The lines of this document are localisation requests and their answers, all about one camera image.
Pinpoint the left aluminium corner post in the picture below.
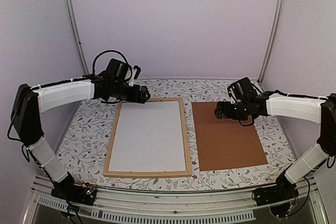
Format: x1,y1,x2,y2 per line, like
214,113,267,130
64,0,89,74

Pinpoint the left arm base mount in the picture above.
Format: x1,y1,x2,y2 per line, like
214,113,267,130
51,180,97,206

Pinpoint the light wooden picture frame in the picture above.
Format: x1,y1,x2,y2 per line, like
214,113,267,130
103,97,194,179

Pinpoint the right aluminium corner post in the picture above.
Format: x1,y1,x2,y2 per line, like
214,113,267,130
258,0,285,85

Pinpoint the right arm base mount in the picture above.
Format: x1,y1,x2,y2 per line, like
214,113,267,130
251,179,299,206

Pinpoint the brown frame backing board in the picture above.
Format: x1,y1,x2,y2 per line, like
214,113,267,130
192,102,268,172

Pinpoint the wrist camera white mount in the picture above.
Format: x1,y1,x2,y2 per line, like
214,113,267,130
128,66,141,87
227,87,237,104

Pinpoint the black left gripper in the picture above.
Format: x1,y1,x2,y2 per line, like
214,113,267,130
112,82,151,104

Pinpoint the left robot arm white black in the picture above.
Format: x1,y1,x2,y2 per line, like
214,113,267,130
7,59,151,200

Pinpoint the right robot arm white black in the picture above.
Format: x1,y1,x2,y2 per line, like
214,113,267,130
214,77,335,201

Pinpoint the aluminium corner post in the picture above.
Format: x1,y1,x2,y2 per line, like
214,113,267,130
64,0,89,74
258,0,285,85

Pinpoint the front aluminium rail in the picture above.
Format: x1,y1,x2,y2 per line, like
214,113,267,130
23,176,329,223

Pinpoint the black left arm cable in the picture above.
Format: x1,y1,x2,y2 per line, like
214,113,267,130
91,49,131,75

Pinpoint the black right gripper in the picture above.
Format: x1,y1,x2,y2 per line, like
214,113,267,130
215,100,249,121

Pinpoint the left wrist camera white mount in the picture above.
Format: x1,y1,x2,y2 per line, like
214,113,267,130
128,66,141,87

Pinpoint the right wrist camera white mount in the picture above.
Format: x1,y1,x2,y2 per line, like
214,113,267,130
227,87,237,104

